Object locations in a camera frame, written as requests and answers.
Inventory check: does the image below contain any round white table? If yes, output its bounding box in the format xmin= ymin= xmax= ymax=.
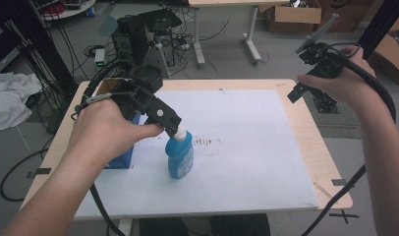
xmin=39 ymin=0 xmax=97 ymax=22

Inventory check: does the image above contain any black tape strip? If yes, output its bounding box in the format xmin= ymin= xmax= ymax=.
xmin=26 ymin=167 xmax=53 ymax=180

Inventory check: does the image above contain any black metal post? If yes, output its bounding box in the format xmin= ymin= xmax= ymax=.
xmin=357 ymin=0 xmax=399 ymax=61

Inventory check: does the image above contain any white-legged desk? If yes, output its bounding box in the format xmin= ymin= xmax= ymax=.
xmin=187 ymin=0 xmax=291 ymax=70

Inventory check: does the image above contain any white table mat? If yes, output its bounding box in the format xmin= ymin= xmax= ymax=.
xmin=74 ymin=88 xmax=320 ymax=220

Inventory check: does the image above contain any blue box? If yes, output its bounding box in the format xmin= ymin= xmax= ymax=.
xmin=103 ymin=112 xmax=142 ymax=170

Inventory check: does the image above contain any white power adapter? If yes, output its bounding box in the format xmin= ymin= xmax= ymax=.
xmin=93 ymin=47 xmax=106 ymax=69

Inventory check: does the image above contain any person's right hand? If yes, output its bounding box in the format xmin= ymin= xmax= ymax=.
xmin=297 ymin=45 xmax=384 ymax=111

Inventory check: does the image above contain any thick black right gripper cable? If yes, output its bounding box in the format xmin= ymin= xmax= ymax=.
xmin=300 ymin=41 xmax=397 ymax=236

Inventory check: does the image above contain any black tape cross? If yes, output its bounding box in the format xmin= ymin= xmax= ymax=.
xmin=328 ymin=208 xmax=360 ymax=225

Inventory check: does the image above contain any blue bottle with white cap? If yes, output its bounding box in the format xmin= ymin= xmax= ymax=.
xmin=164 ymin=126 xmax=195 ymax=180

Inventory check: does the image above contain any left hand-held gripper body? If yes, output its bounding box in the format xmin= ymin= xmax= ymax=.
xmin=94 ymin=65 xmax=183 ymax=132

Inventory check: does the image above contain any white table leg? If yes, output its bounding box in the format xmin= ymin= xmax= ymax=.
xmin=118 ymin=218 xmax=134 ymax=236

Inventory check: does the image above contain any white cloth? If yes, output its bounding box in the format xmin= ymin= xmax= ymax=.
xmin=0 ymin=71 xmax=43 ymax=132

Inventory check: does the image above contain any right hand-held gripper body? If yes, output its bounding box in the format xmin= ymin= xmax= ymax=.
xmin=295 ymin=13 xmax=345 ymax=80

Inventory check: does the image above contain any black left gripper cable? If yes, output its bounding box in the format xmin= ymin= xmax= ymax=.
xmin=71 ymin=58 xmax=132 ymax=236

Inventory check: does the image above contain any open cardboard box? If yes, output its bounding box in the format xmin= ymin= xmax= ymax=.
xmin=265 ymin=0 xmax=322 ymax=34
xmin=368 ymin=14 xmax=399 ymax=88

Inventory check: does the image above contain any person's left hand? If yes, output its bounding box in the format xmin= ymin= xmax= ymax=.
xmin=68 ymin=98 xmax=165 ymax=169

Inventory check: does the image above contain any black curtain with cables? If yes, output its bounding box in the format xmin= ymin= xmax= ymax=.
xmin=0 ymin=0 xmax=80 ymax=101

